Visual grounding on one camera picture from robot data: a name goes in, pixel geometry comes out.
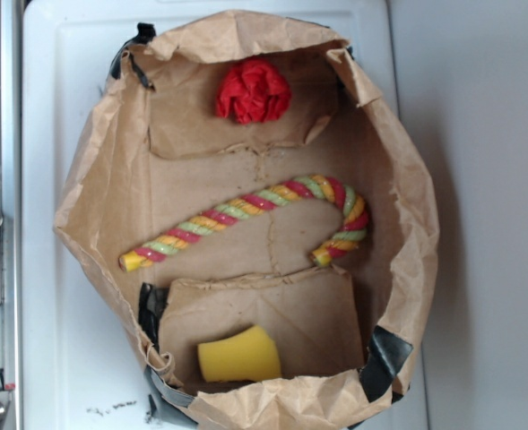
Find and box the yellow green sponge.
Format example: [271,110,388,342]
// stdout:
[197,325,281,383]

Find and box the striped candy cane toy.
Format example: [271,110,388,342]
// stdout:
[118,174,369,272]

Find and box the red crumpled tissue paper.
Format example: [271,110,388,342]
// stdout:
[215,58,292,125]

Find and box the brown paper bag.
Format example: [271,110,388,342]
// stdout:
[54,10,439,429]

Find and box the aluminium frame rail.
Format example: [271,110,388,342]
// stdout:
[0,1,23,429]

